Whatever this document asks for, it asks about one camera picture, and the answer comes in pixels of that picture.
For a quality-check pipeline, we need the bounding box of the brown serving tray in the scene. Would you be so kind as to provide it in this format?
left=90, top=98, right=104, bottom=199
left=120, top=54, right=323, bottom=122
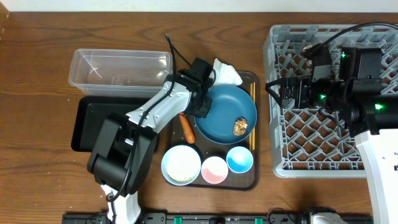
left=164, top=68, right=261, bottom=191

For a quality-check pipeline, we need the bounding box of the light blue cup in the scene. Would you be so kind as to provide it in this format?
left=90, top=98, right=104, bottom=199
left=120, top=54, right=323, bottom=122
left=226, top=146, right=254, bottom=174

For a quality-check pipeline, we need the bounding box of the left wooden chopstick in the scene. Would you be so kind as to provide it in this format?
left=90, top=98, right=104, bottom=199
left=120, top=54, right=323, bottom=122
left=249, top=83, right=254, bottom=151

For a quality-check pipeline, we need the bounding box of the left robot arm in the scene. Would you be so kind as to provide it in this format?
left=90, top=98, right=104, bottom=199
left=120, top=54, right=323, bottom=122
left=87, top=58, right=216, bottom=223

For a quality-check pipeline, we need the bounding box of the clear plastic bin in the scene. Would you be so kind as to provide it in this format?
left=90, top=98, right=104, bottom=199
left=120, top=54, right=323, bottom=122
left=68, top=49, right=172, bottom=98

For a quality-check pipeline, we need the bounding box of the brown food scrap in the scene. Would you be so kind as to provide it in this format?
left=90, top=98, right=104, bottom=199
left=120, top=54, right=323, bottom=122
left=233, top=117, right=248, bottom=136

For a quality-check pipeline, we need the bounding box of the grey dishwasher rack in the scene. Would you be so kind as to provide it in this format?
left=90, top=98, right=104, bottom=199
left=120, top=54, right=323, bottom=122
left=263, top=24, right=397, bottom=179

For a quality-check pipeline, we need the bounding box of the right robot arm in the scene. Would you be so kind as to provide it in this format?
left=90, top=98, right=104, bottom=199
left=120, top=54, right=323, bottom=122
left=265, top=22, right=397, bottom=223

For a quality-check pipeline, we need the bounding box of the orange carrot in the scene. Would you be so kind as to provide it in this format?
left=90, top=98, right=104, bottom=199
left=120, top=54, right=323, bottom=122
left=179, top=113, right=196, bottom=144

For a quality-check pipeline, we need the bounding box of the bowl of rice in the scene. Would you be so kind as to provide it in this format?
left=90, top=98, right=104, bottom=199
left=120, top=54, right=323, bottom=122
left=161, top=145, right=201, bottom=186

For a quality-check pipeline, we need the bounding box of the black tray bin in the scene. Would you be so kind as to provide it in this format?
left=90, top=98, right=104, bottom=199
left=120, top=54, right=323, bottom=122
left=71, top=95, right=148, bottom=152

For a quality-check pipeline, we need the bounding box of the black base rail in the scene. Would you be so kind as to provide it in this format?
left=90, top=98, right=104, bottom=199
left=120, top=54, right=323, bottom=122
left=61, top=212, right=374, bottom=224

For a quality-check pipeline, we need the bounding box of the right wooden chopstick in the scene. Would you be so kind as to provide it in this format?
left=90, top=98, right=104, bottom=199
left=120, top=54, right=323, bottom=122
left=252, top=82, right=256, bottom=151

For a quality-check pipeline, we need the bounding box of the pink cup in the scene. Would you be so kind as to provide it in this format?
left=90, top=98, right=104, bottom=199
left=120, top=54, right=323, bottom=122
left=201, top=156, right=229, bottom=184

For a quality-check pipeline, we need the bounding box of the wooden chopstick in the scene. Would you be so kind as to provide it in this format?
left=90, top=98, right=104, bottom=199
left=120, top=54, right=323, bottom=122
left=249, top=83, right=254, bottom=151
left=252, top=82, right=256, bottom=151

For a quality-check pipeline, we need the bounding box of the blue plate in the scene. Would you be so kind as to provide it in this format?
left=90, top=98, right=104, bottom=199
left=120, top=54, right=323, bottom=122
left=194, top=85, right=257, bottom=144

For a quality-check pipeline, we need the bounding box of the white crumpled napkin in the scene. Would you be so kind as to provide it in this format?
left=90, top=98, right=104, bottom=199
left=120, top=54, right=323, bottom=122
left=210, top=58, right=243, bottom=86

